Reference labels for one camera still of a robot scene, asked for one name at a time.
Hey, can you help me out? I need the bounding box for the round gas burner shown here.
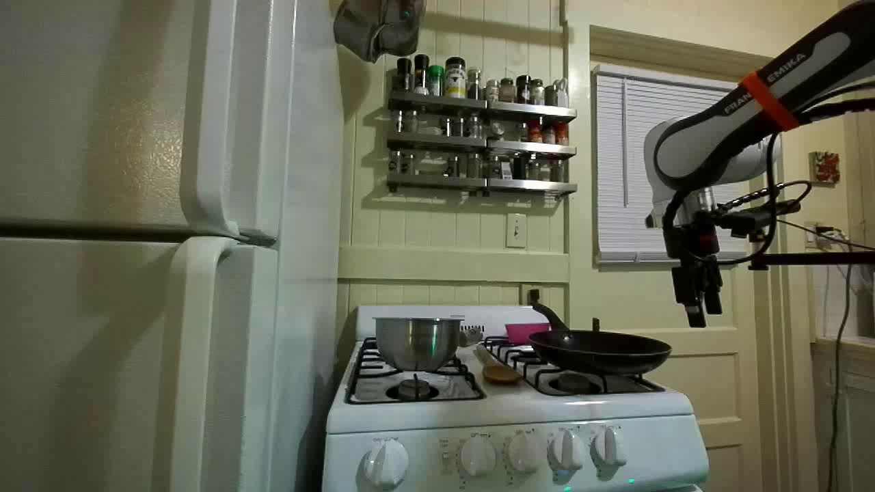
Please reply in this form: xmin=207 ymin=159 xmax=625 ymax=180
xmin=386 ymin=374 xmax=442 ymax=404

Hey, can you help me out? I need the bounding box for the black camera stand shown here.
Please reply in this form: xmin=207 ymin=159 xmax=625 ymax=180
xmin=745 ymin=221 xmax=875 ymax=273

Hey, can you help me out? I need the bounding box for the cream panelled door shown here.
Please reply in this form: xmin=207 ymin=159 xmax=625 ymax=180
xmin=565 ymin=24 xmax=794 ymax=492

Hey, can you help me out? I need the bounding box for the white stove knob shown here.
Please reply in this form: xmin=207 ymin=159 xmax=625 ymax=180
xmin=502 ymin=430 xmax=546 ymax=475
xmin=357 ymin=437 xmax=412 ymax=489
xmin=546 ymin=427 xmax=584 ymax=474
xmin=453 ymin=435 xmax=500 ymax=482
xmin=588 ymin=425 xmax=629 ymax=474

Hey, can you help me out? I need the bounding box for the wooden spatula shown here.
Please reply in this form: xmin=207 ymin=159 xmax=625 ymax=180
xmin=472 ymin=341 xmax=525 ymax=389

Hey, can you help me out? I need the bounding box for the white jar black lid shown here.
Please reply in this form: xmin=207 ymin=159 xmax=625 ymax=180
xmin=442 ymin=54 xmax=470 ymax=102

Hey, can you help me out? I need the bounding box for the white refrigerator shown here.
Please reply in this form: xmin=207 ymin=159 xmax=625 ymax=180
xmin=0 ymin=0 xmax=347 ymax=492

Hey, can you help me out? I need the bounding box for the white wall outlet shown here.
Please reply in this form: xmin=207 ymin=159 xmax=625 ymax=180
xmin=502 ymin=210 xmax=529 ymax=251

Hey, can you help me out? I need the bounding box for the black stereo camera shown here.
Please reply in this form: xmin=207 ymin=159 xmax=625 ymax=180
xmin=726 ymin=200 xmax=803 ymax=230

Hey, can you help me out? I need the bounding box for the orange arm strap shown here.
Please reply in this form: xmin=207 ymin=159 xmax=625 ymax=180
xmin=738 ymin=72 xmax=803 ymax=132

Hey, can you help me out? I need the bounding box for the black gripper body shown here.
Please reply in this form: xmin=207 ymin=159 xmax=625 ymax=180
xmin=662 ymin=185 xmax=733 ymax=296

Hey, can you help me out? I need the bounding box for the purple plastic bowl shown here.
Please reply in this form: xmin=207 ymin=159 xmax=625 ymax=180
xmin=502 ymin=319 xmax=552 ymax=348

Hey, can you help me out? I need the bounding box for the black stove grate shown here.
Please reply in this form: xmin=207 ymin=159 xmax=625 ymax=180
xmin=477 ymin=333 xmax=665 ymax=399
xmin=345 ymin=336 xmax=490 ymax=407

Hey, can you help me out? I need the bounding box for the black frying pan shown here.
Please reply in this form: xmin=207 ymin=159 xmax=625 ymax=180
xmin=528 ymin=302 xmax=675 ymax=379

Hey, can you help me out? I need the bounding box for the white gas stove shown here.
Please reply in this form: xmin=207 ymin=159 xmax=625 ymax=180
xmin=319 ymin=304 xmax=712 ymax=492

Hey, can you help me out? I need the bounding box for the steel pot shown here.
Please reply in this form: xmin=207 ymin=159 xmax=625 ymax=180
xmin=371 ymin=315 xmax=465 ymax=374

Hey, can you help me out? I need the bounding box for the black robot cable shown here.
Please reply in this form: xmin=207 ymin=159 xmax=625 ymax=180
xmin=659 ymin=92 xmax=875 ymax=276

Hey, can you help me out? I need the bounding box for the red wall sticker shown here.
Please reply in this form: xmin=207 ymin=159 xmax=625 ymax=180
xmin=805 ymin=150 xmax=841 ymax=188

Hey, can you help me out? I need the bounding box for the metal spice rack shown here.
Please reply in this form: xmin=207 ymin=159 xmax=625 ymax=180
xmin=386 ymin=87 xmax=578 ymax=203

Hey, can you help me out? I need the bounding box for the grey cloth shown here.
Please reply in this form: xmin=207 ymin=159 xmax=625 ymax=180
xmin=331 ymin=0 xmax=427 ymax=66

